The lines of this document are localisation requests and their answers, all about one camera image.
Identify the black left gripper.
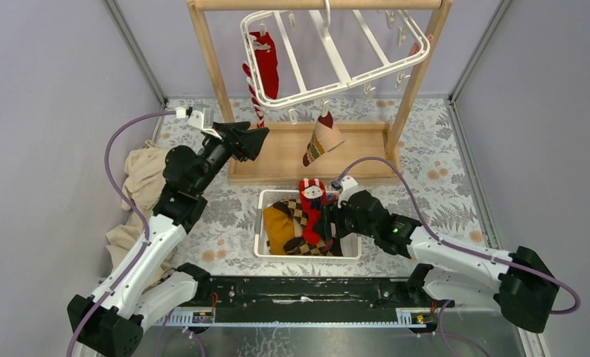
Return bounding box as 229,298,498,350
193,121,269,195

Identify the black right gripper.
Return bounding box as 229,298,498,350
311,199,376,242

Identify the white plastic basket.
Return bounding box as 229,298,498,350
254,190,363,265

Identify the pink patterned sock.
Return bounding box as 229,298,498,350
323,191,339,205

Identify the red bow sock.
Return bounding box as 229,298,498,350
298,178,327,245

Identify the wooden hanger stand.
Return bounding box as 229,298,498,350
187,1,452,184

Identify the mustard yellow sock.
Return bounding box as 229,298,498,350
262,202,295,255

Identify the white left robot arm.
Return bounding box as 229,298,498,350
66,122,270,356

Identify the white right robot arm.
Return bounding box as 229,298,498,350
313,190,559,333

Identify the white plastic clip hanger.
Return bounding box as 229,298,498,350
240,1,432,124

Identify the red white striped sock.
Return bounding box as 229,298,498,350
242,62,265,128

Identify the beige crumpled cloth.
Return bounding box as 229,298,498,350
106,140,167,269

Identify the beige sock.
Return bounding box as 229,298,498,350
302,112,344,167

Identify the plain red sock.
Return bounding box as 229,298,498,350
250,31,279,100

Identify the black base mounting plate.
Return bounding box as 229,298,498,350
181,276,444,326

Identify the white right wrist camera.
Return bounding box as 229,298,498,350
331,175,362,208

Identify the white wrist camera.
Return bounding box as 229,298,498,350
174,104,222,140
331,175,362,208

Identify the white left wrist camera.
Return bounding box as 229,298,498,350
174,104,222,140

